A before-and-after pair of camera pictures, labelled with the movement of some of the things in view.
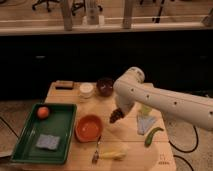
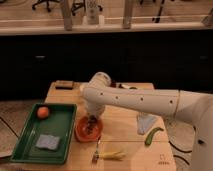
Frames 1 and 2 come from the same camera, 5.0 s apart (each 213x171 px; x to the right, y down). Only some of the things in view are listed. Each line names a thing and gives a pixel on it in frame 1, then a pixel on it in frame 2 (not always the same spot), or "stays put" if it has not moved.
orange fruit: x=43 y=112 stays put
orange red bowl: x=88 y=128 stays put
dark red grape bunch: x=116 y=115 → x=92 y=122
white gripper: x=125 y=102 → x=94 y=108
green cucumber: x=149 y=137 stays put
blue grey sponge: x=48 y=141 stays put
